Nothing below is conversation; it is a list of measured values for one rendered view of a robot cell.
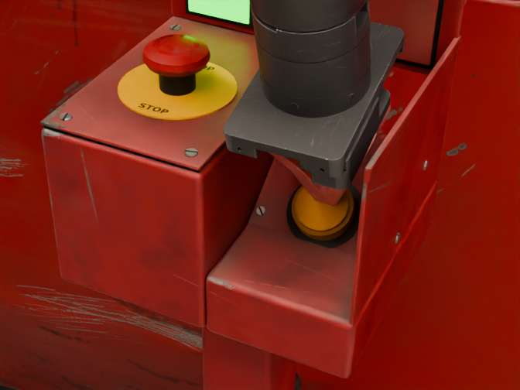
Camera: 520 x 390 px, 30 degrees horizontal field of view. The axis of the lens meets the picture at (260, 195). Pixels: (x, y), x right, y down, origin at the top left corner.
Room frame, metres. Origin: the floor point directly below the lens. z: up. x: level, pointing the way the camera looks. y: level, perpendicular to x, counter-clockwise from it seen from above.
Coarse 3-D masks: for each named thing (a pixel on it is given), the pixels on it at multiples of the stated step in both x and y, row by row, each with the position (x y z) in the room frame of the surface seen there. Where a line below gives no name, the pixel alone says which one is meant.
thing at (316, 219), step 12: (300, 192) 0.48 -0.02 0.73; (348, 192) 0.47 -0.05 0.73; (300, 204) 0.47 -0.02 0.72; (312, 204) 0.47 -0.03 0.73; (324, 204) 0.47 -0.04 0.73; (348, 204) 0.47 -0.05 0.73; (300, 216) 0.46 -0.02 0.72; (312, 216) 0.46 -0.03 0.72; (324, 216) 0.46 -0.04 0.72; (336, 216) 0.46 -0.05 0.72; (348, 216) 0.46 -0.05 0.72; (300, 228) 0.46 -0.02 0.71; (312, 228) 0.46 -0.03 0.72; (324, 228) 0.45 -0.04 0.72; (336, 228) 0.46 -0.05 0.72; (324, 240) 0.46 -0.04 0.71
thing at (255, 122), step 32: (256, 32) 0.43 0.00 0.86; (288, 32) 0.41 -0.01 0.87; (320, 32) 0.40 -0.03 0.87; (352, 32) 0.41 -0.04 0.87; (384, 32) 0.48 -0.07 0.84; (288, 64) 0.41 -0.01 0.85; (320, 64) 0.41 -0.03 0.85; (352, 64) 0.42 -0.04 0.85; (384, 64) 0.45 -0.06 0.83; (256, 96) 0.44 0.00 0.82; (288, 96) 0.42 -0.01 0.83; (320, 96) 0.41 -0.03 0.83; (352, 96) 0.42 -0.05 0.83; (224, 128) 0.42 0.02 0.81; (256, 128) 0.41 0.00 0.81; (288, 128) 0.41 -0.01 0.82; (320, 128) 0.41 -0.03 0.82; (352, 128) 0.41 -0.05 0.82; (320, 160) 0.39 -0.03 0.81
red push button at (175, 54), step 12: (168, 36) 0.52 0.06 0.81; (180, 36) 0.52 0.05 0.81; (192, 36) 0.52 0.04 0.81; (156, 48) 0.51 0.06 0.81; (168, 48) 0.51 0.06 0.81; (180, 48) 0.51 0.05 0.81; (192, 48) 0.51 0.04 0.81; (204, 48) 0.51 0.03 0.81; (144, 60) 0.50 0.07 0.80; (156, 60) 0.50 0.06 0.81; (168, 60) 0.49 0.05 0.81; (180, 60) 0.49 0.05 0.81; (192, 60) 0.50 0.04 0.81; (204, 60) 0.50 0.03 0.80; (156, 72) 0.50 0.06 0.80; (168, 72) 0.49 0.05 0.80; (180, 72) 0.49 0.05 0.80; (192, 72) 0.49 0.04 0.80; (168, 84) 0.50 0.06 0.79; (180, 84) 0.50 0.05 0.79; (192, 84) 0.51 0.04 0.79
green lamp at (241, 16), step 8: (192, 0) 0.60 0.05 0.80; (200, 0) 0.60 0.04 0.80; (208, 0) 0.59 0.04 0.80; (216, 0) 0.59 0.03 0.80; (224, 0) 0.59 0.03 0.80; (232, 0) 0.59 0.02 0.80; (240, 0) 0.58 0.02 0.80; (248, 0) 0.58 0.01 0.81; (192, 8) 0.60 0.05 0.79; (200, 8) 0.60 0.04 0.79; (208, 8) 0.59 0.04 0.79; (216, 8) 0.59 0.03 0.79; (224, 8) 0.59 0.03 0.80; (232, 8) 0.59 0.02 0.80; (240, 8) 0.58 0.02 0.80; (248, 8) 0.58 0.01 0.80; (216, 16) 0.59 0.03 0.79; (224, 16) 0.59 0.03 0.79; (232, 16) 0.59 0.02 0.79; (240, 16) 0.58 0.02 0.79; (248, 16) 0.58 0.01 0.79
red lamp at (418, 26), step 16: (384, 0) 0.54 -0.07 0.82; (400, 0) 0.54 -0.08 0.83; (416, 0) 0.54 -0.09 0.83; (432, 0) 0.53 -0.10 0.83; (384, 16) 0.54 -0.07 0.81; (400, 16) 0.54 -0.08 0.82; (416, 16) 0.54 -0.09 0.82; (432, 16) 0.53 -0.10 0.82; (416, 32) 0.53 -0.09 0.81; (432, 32) 0.53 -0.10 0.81; (416, 48) 0.53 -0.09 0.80; (432, 48) 0.53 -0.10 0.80
